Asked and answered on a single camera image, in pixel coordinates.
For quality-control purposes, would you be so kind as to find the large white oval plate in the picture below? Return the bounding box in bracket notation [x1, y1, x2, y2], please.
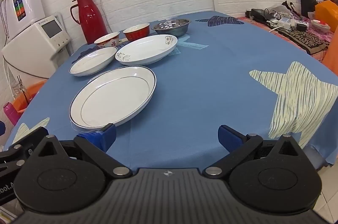
[69, 66, 157, 129]

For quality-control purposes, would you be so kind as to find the small white rimmed plate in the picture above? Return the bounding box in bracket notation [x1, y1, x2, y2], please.
[69, 46, 117, 77]

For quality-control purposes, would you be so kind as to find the white floral deep plate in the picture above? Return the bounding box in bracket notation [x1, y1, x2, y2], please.
[115, 34, 178, 65]

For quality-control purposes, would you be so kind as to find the white bowl red pattern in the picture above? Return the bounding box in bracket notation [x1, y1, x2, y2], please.
[94, 32, 120, 48]

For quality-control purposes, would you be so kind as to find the red bowl white inside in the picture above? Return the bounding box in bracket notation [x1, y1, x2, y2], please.
[123, 23, 150, 42]

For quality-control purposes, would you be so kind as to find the stainless steel bowl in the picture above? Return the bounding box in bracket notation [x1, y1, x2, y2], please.
[152, 18, 190, 38]

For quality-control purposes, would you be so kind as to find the pink water bottle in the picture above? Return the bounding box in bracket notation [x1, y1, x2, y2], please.
[3, 102, 20, 125]

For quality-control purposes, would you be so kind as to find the orange plastic basin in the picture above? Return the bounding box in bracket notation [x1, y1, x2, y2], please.
[12, 80, 46, 116]

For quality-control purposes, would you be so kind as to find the blue star tablecloth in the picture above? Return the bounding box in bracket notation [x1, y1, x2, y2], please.
[4, 11, 338, 171]

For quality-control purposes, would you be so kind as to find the glass bottle with sticks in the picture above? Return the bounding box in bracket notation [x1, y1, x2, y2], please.
[14, 75, 32, 105]

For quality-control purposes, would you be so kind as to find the white water dispenser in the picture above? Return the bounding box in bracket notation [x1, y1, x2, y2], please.
[2, 15, 71, 87]

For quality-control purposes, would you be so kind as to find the red thermos jug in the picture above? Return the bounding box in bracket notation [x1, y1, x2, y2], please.
[70, 0, 108, 44]

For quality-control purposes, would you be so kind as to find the leopard pattern cloth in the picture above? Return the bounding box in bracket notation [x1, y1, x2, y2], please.
[277, 28, 329, 55]

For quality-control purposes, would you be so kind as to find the white power strip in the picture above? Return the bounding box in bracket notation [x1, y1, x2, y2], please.
[266, 17, 309, 32]

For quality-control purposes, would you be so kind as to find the small red white bowl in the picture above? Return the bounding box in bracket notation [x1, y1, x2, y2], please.
[311, 19, 331, 33]

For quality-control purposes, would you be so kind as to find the white water purifier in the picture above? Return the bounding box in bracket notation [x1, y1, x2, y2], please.
[5, 0, 46, 40]

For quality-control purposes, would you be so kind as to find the black kettle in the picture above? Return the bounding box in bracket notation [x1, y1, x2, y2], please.
[300, 0, 317, 18]

